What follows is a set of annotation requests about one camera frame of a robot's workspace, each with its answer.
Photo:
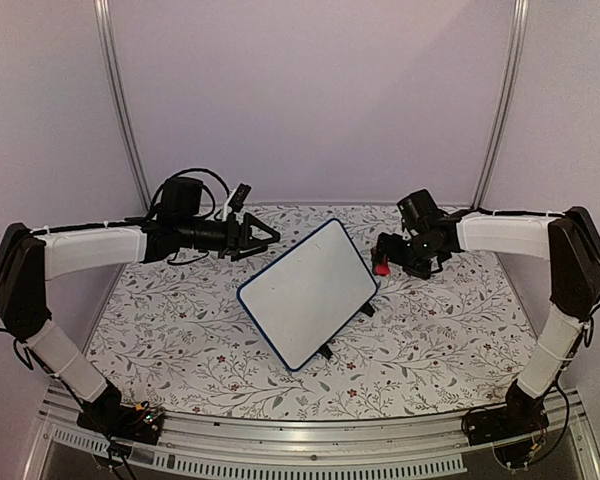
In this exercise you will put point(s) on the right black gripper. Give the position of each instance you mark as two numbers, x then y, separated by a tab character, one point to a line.
421	271

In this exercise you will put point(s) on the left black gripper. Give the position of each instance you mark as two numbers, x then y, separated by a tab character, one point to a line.
240	239

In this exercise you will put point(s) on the red whiteboard eraser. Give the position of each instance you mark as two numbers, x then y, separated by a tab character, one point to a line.
380	265

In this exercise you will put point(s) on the small blue-framed whiteboard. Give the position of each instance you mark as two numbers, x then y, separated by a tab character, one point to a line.
305	297

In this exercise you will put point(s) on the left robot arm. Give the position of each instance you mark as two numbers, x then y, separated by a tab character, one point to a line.
30	258

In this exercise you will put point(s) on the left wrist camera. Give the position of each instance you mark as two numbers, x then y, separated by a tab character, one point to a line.
234	202

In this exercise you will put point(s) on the front aluminium rail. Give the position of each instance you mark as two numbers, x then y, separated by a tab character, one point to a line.
417	447

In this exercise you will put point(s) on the right aluminium frame post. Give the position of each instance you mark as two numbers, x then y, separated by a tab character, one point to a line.
505	98

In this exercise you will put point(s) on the aluminium frame post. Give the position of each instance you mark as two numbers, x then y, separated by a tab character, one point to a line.
505	98
106	35

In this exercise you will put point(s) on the left aluminium frame post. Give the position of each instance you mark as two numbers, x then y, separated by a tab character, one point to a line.
106	35

